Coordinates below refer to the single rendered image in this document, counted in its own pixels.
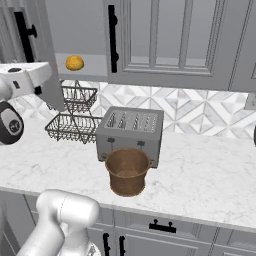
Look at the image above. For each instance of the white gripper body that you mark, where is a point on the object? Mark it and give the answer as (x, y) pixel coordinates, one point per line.
(31, 70)

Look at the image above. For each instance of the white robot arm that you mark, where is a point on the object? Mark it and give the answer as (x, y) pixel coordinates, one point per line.
(60, 216)

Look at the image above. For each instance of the golden round bread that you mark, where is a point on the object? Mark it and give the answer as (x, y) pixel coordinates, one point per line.
(74, 62)

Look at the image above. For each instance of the brown woven basket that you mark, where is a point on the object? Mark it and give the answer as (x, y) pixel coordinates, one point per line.
(127, 173)

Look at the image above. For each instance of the grey base cabinet door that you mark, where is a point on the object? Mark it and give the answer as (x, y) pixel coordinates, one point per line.
(160, 246)
(98, 241)

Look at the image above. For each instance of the grey four-slot toaster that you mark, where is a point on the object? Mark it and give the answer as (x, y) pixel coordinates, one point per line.
(131, 133)

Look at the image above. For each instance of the dark round object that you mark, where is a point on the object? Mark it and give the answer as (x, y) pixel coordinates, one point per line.
(255, 136)

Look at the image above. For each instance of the grey wall cabinet door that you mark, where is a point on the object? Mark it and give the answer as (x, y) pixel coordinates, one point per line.
(173, 36)
(50, 40)
(245, 50)

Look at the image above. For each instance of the grey wall cabinet body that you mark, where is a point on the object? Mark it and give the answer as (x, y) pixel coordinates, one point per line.
(80, 30)

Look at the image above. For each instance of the grey wall outlet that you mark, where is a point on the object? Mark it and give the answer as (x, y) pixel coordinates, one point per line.
(251, 101)

